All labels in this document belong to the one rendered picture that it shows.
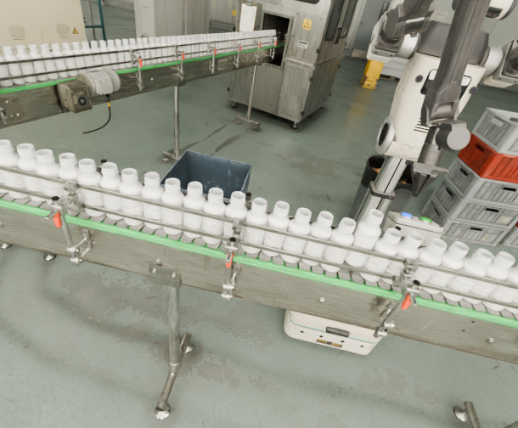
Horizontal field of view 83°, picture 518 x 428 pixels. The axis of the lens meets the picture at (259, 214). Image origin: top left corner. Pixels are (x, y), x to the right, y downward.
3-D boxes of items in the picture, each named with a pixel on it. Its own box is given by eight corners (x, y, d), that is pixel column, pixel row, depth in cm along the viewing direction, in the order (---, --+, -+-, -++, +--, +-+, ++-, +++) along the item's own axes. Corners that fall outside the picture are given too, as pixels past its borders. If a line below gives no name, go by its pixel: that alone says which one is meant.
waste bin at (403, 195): (341, 239, 252) (371, 177, 213) (339, 210, 288) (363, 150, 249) (394, 251, 251) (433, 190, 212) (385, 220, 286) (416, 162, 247)
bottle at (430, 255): (398, 288, 82) (429, 245, 72) (397, 273, 87) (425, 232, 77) (420, 295, 81) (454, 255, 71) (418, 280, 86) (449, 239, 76)
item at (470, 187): (464, 199, 250) (480, 177, 236) (441, 175, 282) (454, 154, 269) (529, 211, 254) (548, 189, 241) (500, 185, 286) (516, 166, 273)
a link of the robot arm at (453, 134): (452, 99, 82) (419, 105, 83) (481, 97, 71) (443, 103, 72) (450, 143, 86) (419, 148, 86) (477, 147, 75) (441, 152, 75)
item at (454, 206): (448, 219, 264) (463, 199, 250) (430, 194, 296) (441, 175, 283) (512, 230, 267) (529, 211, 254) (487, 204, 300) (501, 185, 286)
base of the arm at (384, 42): (397, 53, 104) (408, 18, 103) (408, 43, 96) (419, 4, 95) (374, 48, 104) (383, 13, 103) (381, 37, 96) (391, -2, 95)
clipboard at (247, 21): (239, 30, 397) (242, 1, 378) (254, 34, 391) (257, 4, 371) (237, 30, 394) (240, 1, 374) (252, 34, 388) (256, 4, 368)
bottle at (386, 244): (383, 278, 84) (411, 237, 74) (368, 285, 81) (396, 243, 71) (368, 264, 88) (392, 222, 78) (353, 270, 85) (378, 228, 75)
